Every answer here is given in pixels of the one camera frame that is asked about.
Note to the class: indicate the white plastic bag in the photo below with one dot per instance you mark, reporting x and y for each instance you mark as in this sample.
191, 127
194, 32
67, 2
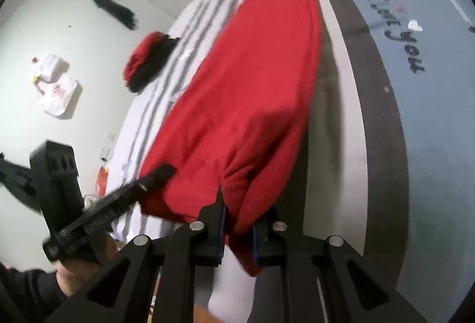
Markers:
52, 67

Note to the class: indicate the folded black garment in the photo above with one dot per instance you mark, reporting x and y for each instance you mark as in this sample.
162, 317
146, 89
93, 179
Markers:
156, 65

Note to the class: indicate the person's left hand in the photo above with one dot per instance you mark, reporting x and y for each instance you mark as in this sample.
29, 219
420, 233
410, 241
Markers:
74, 274

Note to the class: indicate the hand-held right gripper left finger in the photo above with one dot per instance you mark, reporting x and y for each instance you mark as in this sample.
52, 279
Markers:
222, 234

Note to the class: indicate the striped bed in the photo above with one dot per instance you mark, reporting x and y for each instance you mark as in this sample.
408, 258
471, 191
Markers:
426, 122

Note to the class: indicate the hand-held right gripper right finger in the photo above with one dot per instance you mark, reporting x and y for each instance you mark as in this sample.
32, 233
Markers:
256, 245

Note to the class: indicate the red garment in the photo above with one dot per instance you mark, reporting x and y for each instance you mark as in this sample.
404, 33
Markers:
241, 85
143, 55

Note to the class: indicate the white tote bag red print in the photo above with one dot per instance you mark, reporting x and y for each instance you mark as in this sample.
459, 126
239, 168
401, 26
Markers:
59, 96

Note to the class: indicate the person's left forearm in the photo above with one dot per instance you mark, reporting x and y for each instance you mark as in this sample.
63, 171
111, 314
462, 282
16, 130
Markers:
26, 293

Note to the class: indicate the folded red garment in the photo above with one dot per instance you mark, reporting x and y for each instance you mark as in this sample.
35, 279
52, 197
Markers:
143, 55

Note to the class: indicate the black hanging garment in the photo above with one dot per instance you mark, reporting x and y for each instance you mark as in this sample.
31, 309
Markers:
115, 9

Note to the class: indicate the orange box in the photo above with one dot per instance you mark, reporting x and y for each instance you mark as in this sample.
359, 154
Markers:
102, 182

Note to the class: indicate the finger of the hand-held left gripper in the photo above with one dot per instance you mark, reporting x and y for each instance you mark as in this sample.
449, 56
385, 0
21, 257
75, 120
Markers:
156, 176

